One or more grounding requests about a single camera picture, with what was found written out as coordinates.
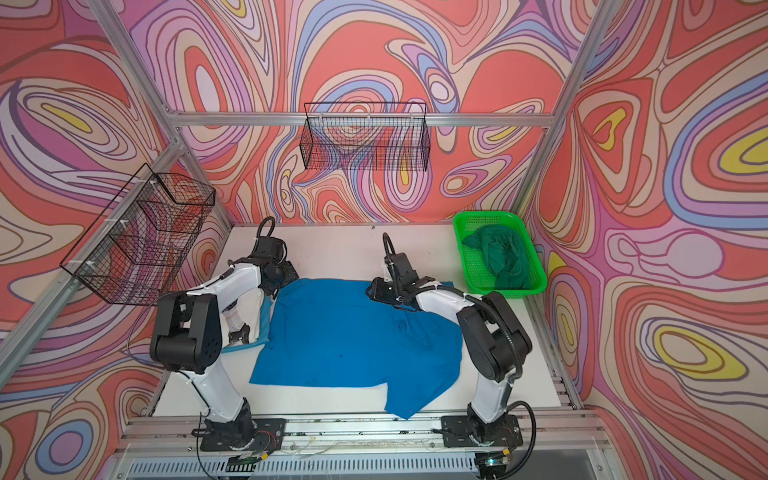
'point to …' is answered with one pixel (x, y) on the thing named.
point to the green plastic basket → (477, 270)
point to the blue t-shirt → (337, 334)
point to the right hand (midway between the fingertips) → (374, 298)
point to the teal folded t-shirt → (266, 306)
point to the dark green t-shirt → (505, 253)
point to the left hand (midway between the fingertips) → (293, 275)
